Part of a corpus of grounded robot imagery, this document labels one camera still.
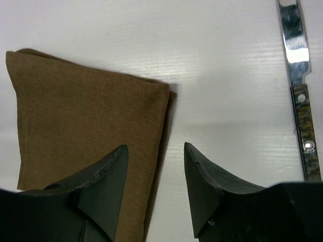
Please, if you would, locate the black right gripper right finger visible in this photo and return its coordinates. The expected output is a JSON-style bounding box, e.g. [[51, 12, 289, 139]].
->
[[184, 143, 322, 241]]

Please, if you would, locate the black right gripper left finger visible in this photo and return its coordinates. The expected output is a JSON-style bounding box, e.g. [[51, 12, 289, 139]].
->
[[1, 145, 129, 241]]

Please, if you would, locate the silver knife dark handle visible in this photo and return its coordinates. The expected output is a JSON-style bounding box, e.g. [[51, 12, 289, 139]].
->
[[277, 1, 322, 182]]

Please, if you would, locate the brown cloth napkin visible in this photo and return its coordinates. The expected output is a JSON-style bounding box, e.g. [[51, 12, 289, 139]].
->
[[6, 49, 177, 241]]

